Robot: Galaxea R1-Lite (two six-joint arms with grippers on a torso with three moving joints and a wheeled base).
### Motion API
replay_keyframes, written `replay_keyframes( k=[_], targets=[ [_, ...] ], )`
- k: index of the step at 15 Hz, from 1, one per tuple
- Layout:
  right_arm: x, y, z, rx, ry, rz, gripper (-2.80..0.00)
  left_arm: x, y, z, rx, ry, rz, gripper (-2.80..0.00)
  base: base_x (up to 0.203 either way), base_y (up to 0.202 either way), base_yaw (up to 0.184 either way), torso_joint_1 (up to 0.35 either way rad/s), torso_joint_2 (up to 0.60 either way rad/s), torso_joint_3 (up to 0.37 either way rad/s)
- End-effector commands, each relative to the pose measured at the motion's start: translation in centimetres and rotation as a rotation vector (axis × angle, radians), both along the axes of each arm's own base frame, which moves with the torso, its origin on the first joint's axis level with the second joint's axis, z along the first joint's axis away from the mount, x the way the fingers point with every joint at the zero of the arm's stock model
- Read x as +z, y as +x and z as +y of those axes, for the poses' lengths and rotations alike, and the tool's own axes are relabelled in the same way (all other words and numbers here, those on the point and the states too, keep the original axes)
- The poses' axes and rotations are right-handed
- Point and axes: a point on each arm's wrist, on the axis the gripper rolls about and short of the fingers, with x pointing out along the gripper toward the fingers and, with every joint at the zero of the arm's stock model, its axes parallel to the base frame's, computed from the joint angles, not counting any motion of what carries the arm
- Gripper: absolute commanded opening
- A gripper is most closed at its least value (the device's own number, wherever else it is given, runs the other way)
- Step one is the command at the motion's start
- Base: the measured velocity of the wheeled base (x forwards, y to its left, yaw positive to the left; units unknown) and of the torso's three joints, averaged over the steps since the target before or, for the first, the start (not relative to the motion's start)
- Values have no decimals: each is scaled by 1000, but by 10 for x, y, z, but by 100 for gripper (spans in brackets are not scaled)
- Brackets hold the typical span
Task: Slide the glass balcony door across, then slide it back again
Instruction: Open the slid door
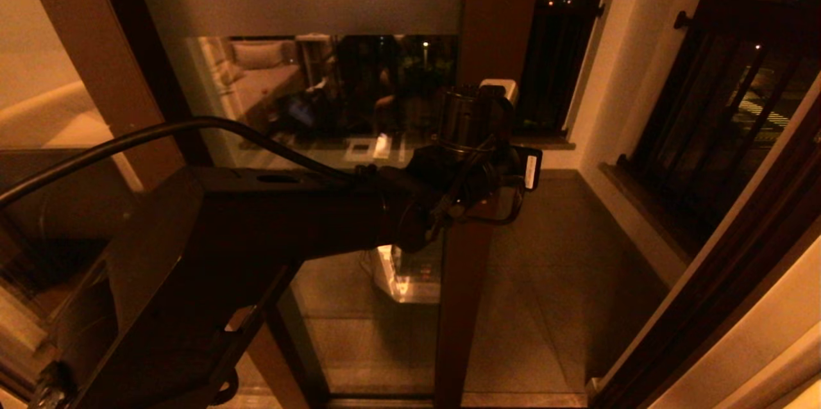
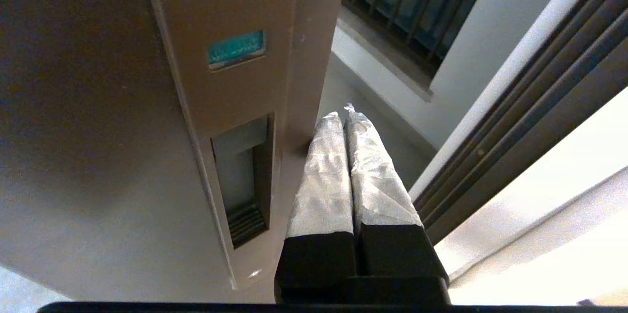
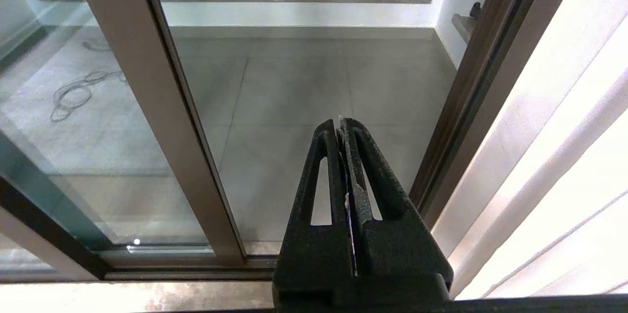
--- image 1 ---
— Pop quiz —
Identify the brown framed sliding glass door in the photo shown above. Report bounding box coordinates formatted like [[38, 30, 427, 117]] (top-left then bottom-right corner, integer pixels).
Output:
[[125, 0, 547, 409]]

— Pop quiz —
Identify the dark wooden door jamb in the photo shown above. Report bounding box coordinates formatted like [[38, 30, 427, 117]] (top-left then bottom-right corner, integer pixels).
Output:
[[585, 72, 821, 409]]

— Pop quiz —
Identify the brown framed fixed glass panel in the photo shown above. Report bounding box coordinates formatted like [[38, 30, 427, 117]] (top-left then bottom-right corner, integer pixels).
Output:
[[0, 0, 328, 409]]

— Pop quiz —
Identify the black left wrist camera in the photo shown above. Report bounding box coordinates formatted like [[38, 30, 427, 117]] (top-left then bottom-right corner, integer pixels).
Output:
[[510, 145, 543, 193]]

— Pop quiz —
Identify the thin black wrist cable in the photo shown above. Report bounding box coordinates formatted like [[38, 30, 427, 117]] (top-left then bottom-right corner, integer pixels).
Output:
[[436, 137, 525, 226]]

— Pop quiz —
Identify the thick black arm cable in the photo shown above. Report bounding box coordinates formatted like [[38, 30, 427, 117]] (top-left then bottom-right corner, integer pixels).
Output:
[[0, 116, 360, 208]]

